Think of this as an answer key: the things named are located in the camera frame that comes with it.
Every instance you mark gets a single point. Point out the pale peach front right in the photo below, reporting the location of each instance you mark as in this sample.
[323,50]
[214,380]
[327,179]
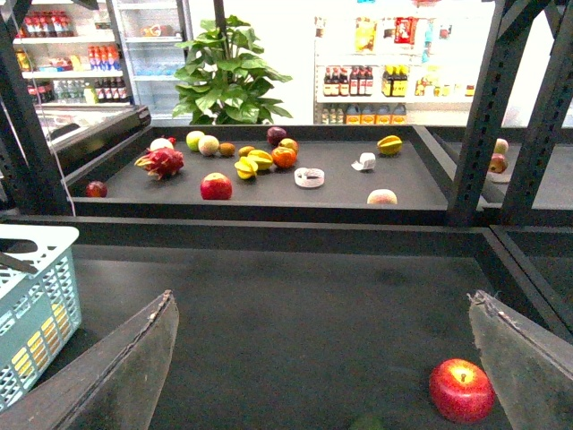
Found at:
[382,196]

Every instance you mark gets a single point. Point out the white store shelf right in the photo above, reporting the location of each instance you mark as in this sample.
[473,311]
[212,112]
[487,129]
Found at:
[396,69]

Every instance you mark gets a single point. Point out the red apple near gripper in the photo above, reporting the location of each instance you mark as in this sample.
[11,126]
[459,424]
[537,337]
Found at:
[461,391]

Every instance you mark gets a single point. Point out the white round fruit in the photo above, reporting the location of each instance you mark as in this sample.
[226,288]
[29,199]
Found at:
[160,143]

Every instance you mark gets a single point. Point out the white tape roll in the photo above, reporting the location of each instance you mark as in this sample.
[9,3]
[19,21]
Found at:
[309,177]

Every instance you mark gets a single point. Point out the yellow starfruit back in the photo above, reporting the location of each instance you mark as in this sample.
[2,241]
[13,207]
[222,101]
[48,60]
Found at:
[262,158]

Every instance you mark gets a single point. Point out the white store shelf left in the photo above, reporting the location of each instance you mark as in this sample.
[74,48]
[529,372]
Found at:
[69,54]

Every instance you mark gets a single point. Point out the yellow mango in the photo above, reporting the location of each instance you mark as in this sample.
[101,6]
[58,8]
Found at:
[35,354]

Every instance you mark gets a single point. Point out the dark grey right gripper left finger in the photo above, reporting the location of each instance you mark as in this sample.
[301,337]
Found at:
[115,384]

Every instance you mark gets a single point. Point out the red yellow mango fruit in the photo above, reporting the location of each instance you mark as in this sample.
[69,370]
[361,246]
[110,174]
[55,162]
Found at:
[290,144]

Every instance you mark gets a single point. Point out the small dark red plum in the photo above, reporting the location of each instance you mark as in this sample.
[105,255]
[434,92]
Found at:
[96,189]

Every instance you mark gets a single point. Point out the red apple on right tray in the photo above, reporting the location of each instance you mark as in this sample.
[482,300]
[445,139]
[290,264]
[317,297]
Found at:
[498,163]

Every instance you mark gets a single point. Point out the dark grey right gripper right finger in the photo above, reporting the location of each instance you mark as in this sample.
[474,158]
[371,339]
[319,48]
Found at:
[530,368]

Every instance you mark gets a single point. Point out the peach on right tray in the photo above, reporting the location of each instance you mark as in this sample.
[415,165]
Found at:
[501,146]

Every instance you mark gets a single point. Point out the green potted plant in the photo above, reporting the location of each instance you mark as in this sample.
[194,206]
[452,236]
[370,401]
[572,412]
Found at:
[224,80]

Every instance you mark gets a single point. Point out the small brown kiwi behind starfruit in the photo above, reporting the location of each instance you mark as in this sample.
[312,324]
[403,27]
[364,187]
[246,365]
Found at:
[245,150]

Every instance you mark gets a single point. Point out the dark purple passion fruit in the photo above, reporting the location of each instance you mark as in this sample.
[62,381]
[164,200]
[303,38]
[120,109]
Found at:
[275,135]

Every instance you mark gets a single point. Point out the yellow starfruit front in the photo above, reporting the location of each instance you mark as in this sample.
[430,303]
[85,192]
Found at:
[246,168]

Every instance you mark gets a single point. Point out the pink dragon fruit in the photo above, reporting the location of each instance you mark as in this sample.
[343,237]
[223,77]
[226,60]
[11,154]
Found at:
[161,163]

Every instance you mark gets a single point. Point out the pale peach fruit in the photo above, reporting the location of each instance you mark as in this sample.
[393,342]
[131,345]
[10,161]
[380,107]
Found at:
[208,145]

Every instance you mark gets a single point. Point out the red apple on tray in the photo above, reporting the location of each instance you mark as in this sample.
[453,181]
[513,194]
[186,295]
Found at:
[498,163]
[216,186]

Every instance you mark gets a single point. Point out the black upper fruit tray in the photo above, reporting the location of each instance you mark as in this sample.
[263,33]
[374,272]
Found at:
[421,176]

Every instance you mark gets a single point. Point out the yellow starfruit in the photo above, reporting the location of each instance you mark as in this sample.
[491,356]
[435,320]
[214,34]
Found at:
[246,168]
[390,145]
[262,158]

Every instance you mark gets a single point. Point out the white store shelf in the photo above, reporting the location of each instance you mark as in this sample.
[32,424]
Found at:
[396,69]
[69,54]

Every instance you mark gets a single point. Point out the yellow starfruit far right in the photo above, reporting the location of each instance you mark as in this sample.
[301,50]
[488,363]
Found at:
[390,145]

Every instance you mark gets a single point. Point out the basket metal handle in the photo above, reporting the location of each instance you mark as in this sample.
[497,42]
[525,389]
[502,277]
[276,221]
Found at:
[16,264]

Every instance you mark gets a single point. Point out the light blue plastic basket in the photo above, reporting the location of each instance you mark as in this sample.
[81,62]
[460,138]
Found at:
[27,299]

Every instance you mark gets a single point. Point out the black left frame post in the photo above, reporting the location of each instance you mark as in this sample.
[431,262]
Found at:
[31,172]

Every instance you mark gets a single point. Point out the orange persimmon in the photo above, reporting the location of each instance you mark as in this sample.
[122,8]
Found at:
[284,157]

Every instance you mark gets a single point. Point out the green apple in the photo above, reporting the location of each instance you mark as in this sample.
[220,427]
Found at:
[192,140]

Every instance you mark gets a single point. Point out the black metal frame post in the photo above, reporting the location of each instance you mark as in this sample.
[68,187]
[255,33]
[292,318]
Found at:
[511,25]

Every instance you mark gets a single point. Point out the small white label roll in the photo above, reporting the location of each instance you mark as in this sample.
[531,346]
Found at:
[366,161]

